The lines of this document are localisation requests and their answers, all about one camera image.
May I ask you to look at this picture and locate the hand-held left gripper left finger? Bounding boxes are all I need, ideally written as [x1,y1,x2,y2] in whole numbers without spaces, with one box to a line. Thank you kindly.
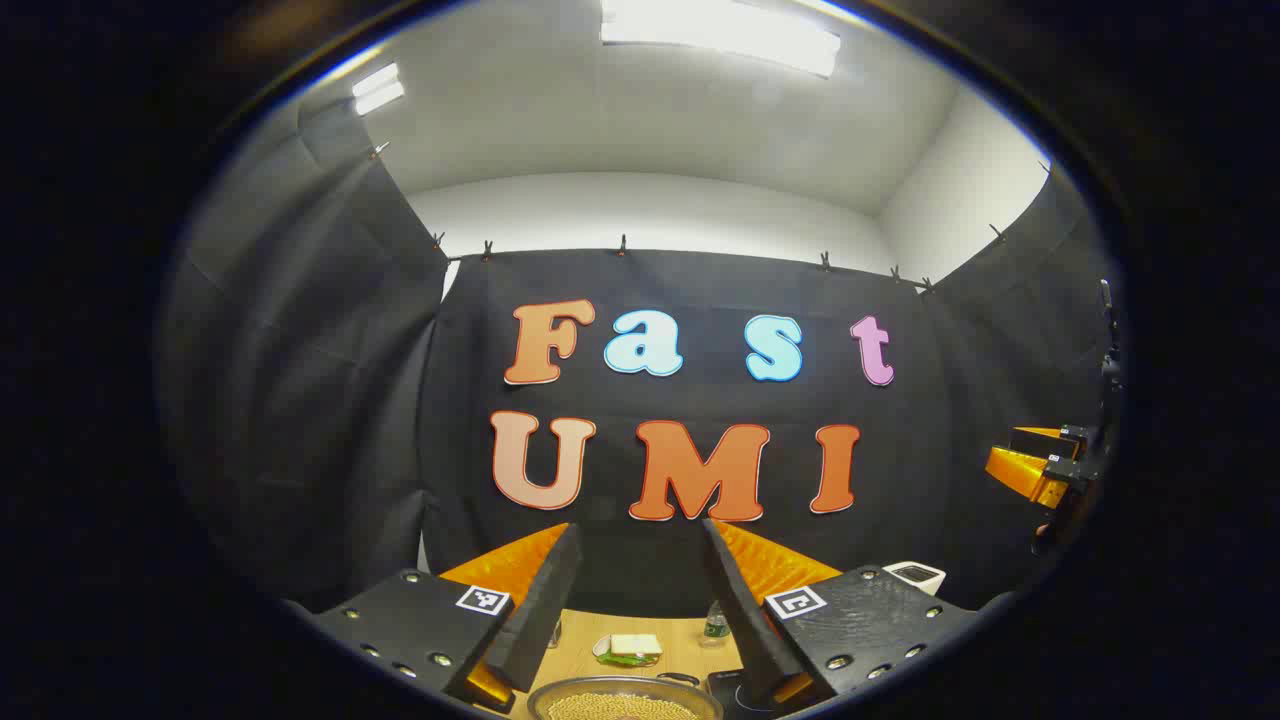
[285,520,586,716]

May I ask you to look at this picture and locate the white toaster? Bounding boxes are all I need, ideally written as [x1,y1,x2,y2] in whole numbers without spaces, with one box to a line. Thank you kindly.
[882,560,947,597]

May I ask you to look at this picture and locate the steel pot with black handles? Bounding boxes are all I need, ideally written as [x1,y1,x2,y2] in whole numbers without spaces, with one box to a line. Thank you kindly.
[527,670,724,720]

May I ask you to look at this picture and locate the black backdrop cloth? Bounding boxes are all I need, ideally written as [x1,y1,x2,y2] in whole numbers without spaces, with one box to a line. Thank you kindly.
[160,100,1111,621]

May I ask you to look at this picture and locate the black induction cooktop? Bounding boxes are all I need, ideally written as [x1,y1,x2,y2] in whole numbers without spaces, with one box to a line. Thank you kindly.
[707,668,791,719]

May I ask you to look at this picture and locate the large ceiling light panel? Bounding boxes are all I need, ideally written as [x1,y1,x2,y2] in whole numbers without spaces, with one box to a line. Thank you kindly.
[600,0,841,79]

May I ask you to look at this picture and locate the row of black cloth clips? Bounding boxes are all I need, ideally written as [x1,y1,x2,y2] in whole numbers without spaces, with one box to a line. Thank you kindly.
[370,140,1051,296]

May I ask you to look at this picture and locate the small ceiling light panel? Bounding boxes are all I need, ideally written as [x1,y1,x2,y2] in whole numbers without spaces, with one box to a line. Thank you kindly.
[350,62,406,116]

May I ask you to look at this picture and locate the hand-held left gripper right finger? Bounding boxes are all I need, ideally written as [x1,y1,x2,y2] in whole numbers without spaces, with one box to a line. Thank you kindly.
[700,518,981,713]

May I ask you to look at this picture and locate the pile of soybeans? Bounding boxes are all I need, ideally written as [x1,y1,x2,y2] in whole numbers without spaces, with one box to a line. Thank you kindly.
[548,692,701,720]

